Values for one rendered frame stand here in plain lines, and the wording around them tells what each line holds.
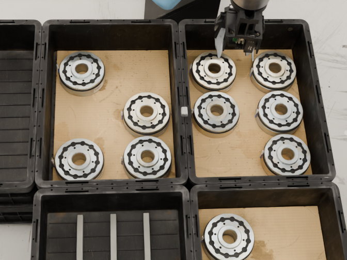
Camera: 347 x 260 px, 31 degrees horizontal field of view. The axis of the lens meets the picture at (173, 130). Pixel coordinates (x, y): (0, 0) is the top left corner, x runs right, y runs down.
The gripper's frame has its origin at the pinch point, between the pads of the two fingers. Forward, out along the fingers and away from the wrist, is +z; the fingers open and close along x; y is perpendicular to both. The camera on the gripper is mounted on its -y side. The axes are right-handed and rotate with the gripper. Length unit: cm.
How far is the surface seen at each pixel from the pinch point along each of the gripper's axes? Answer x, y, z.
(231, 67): 0.9, -0.8, 9.3
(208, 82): -4.2, 3.8, 9.3
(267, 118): 9.1, 11.9, 9.1
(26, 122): -44.0, 16.0, 12.3
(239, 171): 3.5, 23.7, 12.1
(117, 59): -25.6, -2.2, 12.1
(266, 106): 8.8, 8.9, 8.9
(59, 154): -35.0, 24.7, 8.9
